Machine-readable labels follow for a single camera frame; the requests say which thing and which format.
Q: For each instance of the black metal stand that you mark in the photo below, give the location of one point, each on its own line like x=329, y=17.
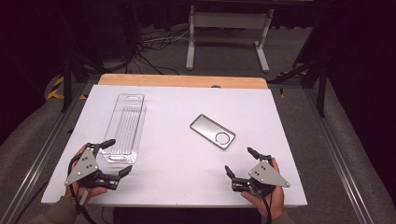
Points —
x=322, y=90
x=67, y=84

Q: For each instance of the white metal stand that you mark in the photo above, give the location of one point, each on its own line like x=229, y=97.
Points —
x=229, y=20

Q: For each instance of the person's right hand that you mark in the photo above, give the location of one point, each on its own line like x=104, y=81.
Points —
x=274, y=203

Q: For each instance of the white table board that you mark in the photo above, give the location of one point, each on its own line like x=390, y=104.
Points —
x=186, y=174

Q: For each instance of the grey phone case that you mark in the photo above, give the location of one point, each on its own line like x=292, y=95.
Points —
x=208, y=128

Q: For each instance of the wooden table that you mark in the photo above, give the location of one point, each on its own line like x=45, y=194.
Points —
x=174, y=81

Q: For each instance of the yellow black floor tape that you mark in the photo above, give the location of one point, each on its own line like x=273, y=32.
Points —
x=56, y=90

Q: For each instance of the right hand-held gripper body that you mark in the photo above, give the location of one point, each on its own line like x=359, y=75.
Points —
x=264, y=175

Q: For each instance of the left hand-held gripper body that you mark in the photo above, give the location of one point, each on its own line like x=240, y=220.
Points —
x=83, y=166

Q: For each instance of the aluminium rail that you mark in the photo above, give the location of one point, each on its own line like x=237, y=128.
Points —
x=37, y=161
x=339, y=161

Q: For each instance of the clear plastic tray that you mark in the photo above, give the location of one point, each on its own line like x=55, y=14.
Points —
x=126, y=127

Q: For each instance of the person's left hand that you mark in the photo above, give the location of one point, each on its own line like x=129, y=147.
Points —
x=84, y=193

